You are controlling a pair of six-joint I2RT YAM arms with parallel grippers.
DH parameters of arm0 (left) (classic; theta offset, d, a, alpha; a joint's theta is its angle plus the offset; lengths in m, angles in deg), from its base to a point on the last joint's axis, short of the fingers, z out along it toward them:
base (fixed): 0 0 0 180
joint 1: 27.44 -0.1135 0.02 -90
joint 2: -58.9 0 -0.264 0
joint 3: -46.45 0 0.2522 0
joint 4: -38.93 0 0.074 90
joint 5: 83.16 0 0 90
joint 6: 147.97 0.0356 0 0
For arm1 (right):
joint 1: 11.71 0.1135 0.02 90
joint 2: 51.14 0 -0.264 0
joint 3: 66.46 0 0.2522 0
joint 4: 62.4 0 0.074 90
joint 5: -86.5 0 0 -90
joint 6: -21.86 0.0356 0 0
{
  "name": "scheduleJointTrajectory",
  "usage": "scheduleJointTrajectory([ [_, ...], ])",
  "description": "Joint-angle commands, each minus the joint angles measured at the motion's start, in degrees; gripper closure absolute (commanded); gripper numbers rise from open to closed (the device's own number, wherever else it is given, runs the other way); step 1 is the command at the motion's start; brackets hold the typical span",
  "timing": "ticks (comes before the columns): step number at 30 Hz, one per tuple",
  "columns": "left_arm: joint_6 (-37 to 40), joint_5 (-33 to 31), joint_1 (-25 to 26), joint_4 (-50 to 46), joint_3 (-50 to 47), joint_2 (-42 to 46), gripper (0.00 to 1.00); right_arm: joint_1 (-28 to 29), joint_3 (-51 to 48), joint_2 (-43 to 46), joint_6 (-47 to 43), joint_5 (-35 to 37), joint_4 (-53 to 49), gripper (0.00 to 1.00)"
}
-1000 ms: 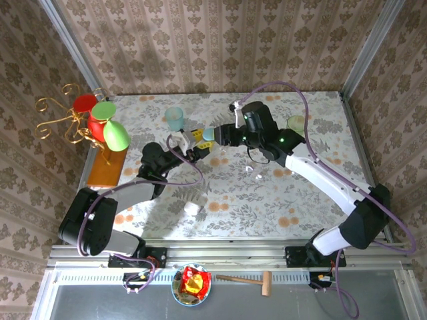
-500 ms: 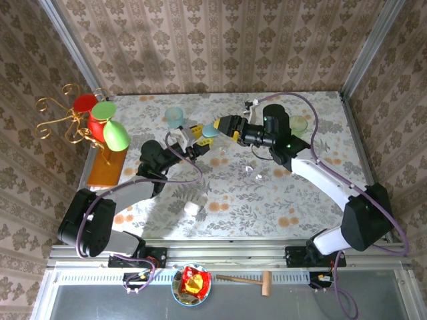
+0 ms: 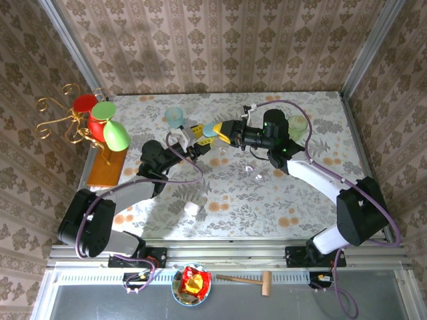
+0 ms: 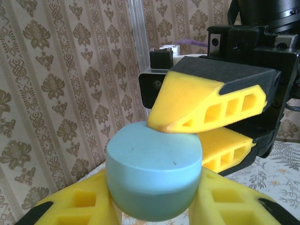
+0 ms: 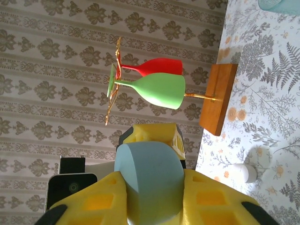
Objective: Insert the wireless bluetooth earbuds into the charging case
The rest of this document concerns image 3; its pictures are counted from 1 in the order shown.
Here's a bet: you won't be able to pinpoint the small white object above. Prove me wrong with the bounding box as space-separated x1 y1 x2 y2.
183 200 201 217

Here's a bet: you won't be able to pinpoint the light green plastic cup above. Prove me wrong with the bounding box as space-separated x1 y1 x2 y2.
287 115 308 143

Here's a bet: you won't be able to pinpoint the light blue plastic cup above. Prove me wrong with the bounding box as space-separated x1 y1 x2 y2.
164 106 185 131

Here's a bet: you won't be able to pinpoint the green plastic goblet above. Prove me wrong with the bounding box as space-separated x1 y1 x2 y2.
91 101 131 153

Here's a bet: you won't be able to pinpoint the wooden rack base board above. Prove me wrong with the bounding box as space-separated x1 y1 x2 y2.
86 146 129 187

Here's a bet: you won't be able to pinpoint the red plastic goblet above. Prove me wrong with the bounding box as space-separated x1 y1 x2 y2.
73 94 107 143

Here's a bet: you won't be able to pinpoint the red yellow snack packet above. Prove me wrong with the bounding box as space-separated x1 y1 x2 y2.
179 265 211 301

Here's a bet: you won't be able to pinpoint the patterned bowl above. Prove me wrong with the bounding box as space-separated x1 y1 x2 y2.
171 263 211 306

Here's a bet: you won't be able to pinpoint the small wooden mallet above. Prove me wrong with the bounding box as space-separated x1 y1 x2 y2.
216 270 273 297

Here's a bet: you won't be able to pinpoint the grey metal shelf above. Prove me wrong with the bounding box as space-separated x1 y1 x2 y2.
31 269 427 320

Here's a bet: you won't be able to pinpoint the gold wire glass rack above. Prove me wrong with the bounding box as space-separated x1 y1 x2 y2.
35 83 113 166

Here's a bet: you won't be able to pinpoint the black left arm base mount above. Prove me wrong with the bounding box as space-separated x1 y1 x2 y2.
107 247 167 269

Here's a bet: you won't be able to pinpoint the aluminium front frame rail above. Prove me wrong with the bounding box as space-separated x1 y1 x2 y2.
46 237 411 270

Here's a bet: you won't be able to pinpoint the black cable connector block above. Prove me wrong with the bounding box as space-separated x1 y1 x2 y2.
308 271 334 290
122 270 157 295

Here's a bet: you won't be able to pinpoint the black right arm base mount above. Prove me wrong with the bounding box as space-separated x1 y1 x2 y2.
285 245 347 268

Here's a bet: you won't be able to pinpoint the aluminium corner post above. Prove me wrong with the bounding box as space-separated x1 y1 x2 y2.
38 0 104 97
342 0 406 97

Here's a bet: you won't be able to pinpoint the white slotted cable duct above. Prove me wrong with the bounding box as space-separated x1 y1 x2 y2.
53 266 338 285

